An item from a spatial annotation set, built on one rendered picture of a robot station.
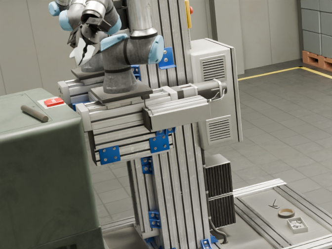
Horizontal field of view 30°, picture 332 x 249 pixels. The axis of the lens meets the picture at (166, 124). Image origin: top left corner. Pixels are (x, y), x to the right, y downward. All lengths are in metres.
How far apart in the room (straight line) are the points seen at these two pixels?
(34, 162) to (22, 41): 4.89
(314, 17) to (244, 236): 4.45
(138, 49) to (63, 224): 0.82
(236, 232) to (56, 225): 1.48
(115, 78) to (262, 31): 5.17
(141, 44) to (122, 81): 0.19
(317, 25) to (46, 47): 3.06
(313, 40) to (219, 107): 4.64
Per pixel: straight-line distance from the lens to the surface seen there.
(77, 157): 2.05
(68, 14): 2.30
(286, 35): 7.83
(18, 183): 2.03
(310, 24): 7.52
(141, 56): 2.55
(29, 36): 6.86
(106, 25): 2.01
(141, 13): 2.53
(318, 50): 7.43
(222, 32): 7.26
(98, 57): 3.09
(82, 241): 2.16
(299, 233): 3.34
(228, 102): 2.96
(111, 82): 2.63
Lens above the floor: 1.82
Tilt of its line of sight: 18 degrees down
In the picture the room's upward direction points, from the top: 7 degrees counter-clockwise
